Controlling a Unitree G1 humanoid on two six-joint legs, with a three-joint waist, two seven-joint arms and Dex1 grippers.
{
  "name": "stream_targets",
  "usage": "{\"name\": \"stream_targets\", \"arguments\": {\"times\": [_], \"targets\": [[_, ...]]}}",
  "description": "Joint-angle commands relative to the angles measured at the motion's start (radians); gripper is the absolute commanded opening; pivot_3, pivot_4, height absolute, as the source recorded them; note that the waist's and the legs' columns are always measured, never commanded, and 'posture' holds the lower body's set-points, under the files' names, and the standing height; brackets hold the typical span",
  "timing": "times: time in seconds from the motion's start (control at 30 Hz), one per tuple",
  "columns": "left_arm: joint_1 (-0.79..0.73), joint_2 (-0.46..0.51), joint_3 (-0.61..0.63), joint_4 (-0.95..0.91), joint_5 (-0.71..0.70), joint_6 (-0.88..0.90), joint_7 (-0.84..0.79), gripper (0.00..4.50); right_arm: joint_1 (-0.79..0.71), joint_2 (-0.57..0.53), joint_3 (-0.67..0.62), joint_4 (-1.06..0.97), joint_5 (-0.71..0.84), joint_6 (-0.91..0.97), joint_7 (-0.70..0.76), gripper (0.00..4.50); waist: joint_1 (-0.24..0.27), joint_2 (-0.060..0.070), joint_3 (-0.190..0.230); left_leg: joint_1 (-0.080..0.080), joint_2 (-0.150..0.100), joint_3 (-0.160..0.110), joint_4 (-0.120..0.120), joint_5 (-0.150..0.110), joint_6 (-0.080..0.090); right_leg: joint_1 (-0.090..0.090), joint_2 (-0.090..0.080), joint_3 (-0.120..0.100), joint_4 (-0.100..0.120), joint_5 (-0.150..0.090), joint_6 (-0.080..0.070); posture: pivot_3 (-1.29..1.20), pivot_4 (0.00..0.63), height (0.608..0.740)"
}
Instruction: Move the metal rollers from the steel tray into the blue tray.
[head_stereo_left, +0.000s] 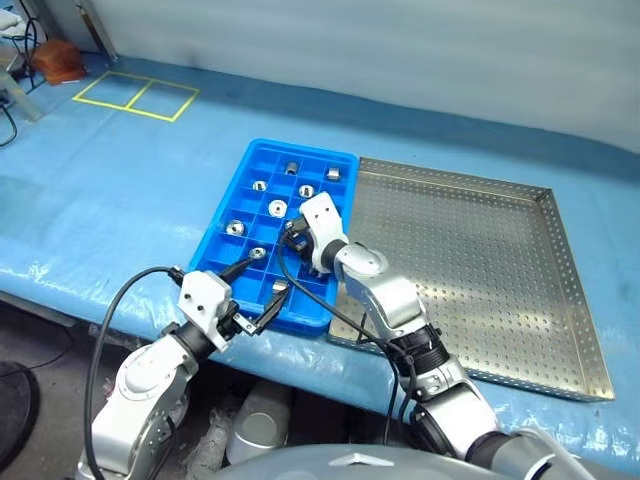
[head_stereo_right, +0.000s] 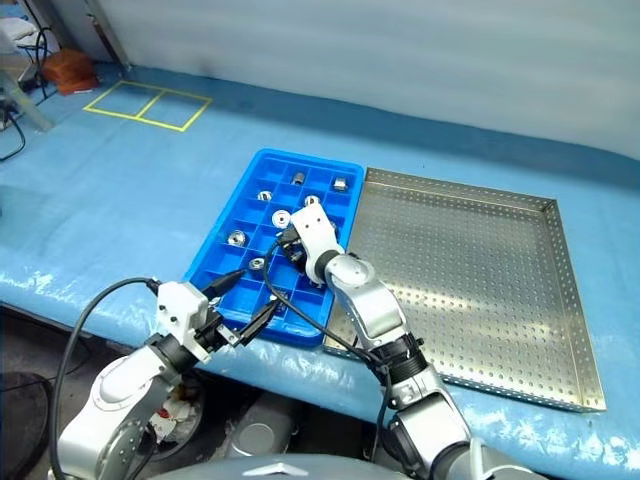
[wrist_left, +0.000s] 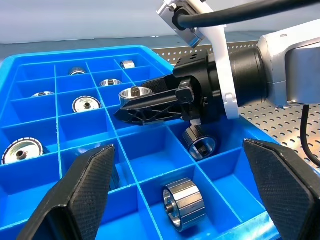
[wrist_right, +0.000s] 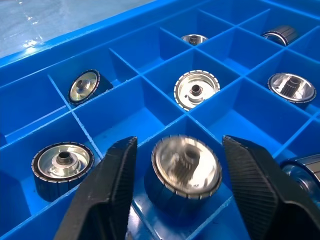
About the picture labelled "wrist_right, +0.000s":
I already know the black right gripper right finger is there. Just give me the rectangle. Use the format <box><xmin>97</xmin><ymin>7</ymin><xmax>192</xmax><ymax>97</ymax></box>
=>
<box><xmin>221</xmin><ymin>135</ymin><xmax>320</xmax><ymax>240</ymax></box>

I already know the ribbed metal roller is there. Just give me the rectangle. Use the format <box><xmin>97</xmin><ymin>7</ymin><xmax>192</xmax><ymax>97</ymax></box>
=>
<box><xmin>279</xmin><ymin>153</ymin><xmax>320</xmax><ymax>201</ymax></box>
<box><xmin>173</xmin><ymin>69</ymin><xmax>221</xmax><ymax>112</ymax></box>
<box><xmin>261</xmin><ymin>24</ymin><xmax>299</xmax><ymax>47</ymax></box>
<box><xmin>180</xmin><ymin>34</ymin><xmax>209</xmax><ymax>47</ymax></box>
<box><xmin>266</xmin><ymin>72</ymin><xmax>317</xmax><ymax>109</ymax></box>
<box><xmin>67</xmin><ymin>69</ymin><xmax>114</xmax><ymax>106</ymax></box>
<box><xmin>31</xmin><ymin>141</ymin><xmax>95</xmax><ymax>203</ymax></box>
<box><xmin>143</xmin><ymin>134</ymin><xmax>223</xmax><ymax>218</ymax></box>

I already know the blue plastic compartment tray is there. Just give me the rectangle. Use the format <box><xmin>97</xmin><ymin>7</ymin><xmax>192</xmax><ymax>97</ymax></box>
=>
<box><xmin>0</xmin><ymin>0</ymin><xmax>320</xmax><ymax>240</ymax></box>

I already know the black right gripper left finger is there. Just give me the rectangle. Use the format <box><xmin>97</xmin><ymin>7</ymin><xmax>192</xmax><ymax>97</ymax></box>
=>
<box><xmin>53</xmin><ymin>136</ymin><xmax>138</xmax><ymax>240</ymax></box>

